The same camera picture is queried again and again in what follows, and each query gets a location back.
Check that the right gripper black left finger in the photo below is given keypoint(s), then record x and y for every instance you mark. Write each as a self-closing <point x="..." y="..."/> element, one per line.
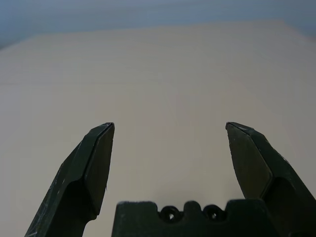
<point x="81" y="172"/>

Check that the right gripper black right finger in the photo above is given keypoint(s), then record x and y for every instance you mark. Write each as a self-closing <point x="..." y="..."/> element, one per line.
<point x="266" y="168"/>

